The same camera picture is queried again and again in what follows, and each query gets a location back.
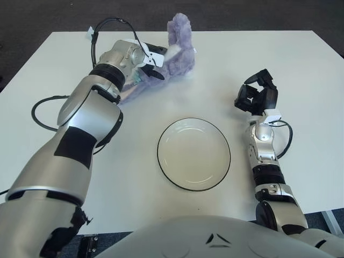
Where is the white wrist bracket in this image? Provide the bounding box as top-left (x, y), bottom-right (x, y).
top-left (141, 50), bottom-right (165, 68)
top-left (264, 109), bottom-right (283, 125)

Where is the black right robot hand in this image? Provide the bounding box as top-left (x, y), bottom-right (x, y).
top-left (234, 69), bottom-right (279, 115)

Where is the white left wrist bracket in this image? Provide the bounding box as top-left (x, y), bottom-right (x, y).
top-left (141, 50), bottom-right (165, 68)

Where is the white plate with black rim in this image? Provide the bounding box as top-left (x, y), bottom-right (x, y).
top-left (157, 117), bottom-right (232, 191)

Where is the grey robot torso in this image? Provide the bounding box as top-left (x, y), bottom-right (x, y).
top-left (94, 214), bottom-right (344, 258)

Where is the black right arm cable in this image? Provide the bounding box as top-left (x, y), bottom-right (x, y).
top-left (271, 120), bottom-right (293, 159)

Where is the grey metal table leg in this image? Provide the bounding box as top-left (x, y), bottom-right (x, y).
top-left (321, 209), bottom-right (344, 233)

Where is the purple plush bunny doll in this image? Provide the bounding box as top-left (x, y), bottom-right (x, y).
top-left (118, 12), bottom-right (198, 105)

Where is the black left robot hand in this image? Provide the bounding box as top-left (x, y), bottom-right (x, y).
top-left (139, 42), bottom-right (168, 81)

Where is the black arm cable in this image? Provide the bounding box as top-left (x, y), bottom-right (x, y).
top-left (271, 120), bottom-right (293, 159)
top-left (31, 17), bottom-right (148, 132)

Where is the black metal bracket with screws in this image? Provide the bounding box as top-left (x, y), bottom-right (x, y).
top-left (80, 233), bottom-right (99, 258)

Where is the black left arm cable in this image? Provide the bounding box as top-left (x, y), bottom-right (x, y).
top-left (31, 17), bottom-right (148, 132)

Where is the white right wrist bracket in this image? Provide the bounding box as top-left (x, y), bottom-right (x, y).
top-left (264, 109), bottom-right (283, 125)

